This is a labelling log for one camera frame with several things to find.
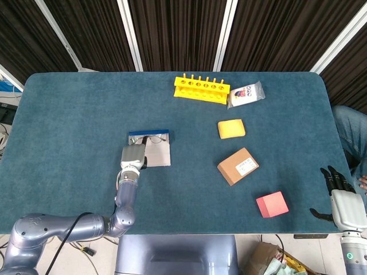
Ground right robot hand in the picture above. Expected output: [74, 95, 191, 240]
[309, 165, 367, 233]

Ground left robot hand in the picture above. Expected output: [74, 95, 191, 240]
[120, 136, 150, 171]

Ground grey glasses case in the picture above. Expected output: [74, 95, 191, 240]
[127, 129, 174, 167]

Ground wire-frame eyeglasses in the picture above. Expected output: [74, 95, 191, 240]
[130, 136, 169, 145]

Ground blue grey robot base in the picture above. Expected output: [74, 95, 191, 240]
[116, 234, 239, 275]

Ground open cardboard box with scraps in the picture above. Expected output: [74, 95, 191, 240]
[243, 241, 316, 275]

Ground brown cardboard box with label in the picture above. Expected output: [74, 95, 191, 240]
[217, 147, 260, 187]

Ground blue jeans leg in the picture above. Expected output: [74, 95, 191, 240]
[332, 105, 367, 170]

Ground teal table cloth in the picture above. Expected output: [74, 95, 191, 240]
[0, 71, 356, 235]

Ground pink red cube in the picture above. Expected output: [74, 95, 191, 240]
[255, 191, 290, 219]

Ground yellow test tube rack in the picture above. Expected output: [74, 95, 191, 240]
[173, 73, 231, 105]

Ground yellow sponge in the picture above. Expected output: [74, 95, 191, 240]
[217, 118, 247, 140]

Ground white plastic packet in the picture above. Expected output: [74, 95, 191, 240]
[227, 80, 266, 110]

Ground black equipment case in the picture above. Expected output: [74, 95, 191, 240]
[0, 103, 18, 125]

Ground dark pleated curtain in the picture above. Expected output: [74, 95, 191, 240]
[0, 0, 367, 124]

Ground blue plastic bag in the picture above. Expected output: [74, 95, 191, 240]
[0, 80, 23, 99]

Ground black floor cables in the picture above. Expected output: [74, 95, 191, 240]
[67, 239, 120, 275]

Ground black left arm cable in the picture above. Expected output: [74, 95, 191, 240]
[44, 211, 92, 275]

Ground white aluminium frame post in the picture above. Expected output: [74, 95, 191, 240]
[309, 0, 367, 73]
[34, 0, 87, 72]
[212, 0, 239, 72]
[0, 64, 25, 92]
[116, 0, 143, 72]

